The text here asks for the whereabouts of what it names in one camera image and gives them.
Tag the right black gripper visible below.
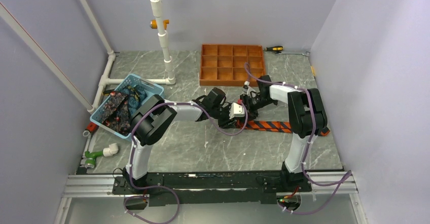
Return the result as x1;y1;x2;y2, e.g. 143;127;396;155
236;94;276;124

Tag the orange navy striped tie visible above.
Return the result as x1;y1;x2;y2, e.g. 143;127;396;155
235;120;331;136

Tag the brown compartment tray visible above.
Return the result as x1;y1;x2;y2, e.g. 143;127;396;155
199;44;267;87

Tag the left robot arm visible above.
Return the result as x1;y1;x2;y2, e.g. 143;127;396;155
124;88;248;194

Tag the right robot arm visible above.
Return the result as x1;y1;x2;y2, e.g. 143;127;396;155
240;75;328;191

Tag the dark patterned ties pile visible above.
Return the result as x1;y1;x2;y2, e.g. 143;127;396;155
101;85;147;136

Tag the orange black screwdriver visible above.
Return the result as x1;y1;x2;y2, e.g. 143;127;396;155
265;46;283;53

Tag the silver wrench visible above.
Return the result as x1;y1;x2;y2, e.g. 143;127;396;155
274;51;310;57

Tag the orange pipe clamp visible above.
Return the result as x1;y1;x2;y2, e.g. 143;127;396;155
150;19;170;30

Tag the white pvc pipe stand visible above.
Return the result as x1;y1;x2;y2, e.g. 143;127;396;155
150;0;176;85

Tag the green white pipe fitting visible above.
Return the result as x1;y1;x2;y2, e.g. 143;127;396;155
84;143;119;169

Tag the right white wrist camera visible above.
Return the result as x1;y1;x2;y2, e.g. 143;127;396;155
243;81;258;97

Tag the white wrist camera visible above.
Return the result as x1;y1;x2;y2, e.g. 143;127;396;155
243;81;258;97
229;102;245;119

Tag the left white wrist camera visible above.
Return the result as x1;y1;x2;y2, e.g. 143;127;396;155
229;102;245;119

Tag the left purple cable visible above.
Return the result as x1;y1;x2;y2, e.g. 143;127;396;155
123;101;249;224

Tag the purple cable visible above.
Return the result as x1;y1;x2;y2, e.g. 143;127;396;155
123;101;249;224
243;62;353;216

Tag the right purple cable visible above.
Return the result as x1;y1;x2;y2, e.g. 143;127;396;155
243;62;353;216

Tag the white corner pipe frame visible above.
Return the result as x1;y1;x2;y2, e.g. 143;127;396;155
68;0;169;110

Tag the white diagonal wall pipe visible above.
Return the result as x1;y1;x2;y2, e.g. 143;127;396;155
1;3;94;113

